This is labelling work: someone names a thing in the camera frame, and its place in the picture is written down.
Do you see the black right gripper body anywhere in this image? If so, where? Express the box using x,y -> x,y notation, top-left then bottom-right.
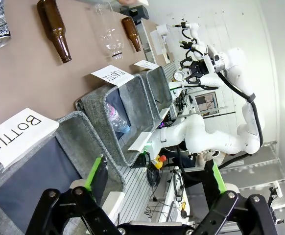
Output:
189,59 -> 210,81

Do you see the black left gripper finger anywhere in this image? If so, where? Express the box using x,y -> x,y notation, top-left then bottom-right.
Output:
184,72 -> 202,87
180,56 -> 194,72

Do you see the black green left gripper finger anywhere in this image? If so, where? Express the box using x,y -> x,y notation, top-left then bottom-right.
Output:
193,160 -> 278,235
31,156 -> 124,235

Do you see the grey fabric basket labelled can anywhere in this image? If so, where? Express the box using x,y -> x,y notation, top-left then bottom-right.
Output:
132,65 -> 174,118

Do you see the white paper label CAN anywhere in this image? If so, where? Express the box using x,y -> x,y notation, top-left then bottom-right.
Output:
133,59 -> 158,71

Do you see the grey fabric basket labelled plastic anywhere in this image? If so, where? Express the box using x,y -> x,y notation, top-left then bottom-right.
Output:
74,74 -> 156,167

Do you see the grey fabric basket labelled bottle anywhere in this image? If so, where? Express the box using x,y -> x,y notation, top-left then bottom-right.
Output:
0,110 -> 126,235

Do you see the round metal cup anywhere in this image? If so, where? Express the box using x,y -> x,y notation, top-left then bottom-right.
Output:
173,70 -> 186,82

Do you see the computer monitor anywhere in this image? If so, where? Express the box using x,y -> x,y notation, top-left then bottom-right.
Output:
193,92 -> 218,113

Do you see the white box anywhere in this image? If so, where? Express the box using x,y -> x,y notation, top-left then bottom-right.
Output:
149,23 -> 170,56

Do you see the small brown glass bottle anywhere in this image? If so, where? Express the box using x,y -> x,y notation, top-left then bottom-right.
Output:
121,16 -> 142,53

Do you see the black desktop device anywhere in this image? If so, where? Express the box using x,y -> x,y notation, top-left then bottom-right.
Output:
119,4 -> 150,25

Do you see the white paper label PLASTIC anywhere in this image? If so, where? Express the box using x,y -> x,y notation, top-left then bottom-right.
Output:
91,64 -> 135,88

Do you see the yellow red emergency stop button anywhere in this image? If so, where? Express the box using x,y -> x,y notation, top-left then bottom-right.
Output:
151,154 -> 168,170

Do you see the crumpled plastic bottle blue cap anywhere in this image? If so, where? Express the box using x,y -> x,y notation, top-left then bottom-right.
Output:
106,102 -> 131,134

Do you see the clear empty plastic bottle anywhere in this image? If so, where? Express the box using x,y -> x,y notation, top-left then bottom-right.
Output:
90,2 -> 126,61

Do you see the white paper label BOTTLE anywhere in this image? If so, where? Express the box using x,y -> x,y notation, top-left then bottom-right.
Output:
0,107 -> 60,169

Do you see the large brown glass bottle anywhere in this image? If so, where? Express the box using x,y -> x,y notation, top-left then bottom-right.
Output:
36,0 -> 73,64

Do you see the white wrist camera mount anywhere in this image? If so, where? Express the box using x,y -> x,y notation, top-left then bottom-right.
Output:
202,45 -> 226,73

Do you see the white camera on stand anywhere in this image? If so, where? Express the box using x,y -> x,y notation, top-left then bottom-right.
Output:
268,180 -> 284,199

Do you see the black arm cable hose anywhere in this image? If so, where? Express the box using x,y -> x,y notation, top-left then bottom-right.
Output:
216,71 -> 265,148

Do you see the black cable bundle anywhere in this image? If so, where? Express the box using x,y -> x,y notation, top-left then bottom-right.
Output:
144,151 -> 164,194

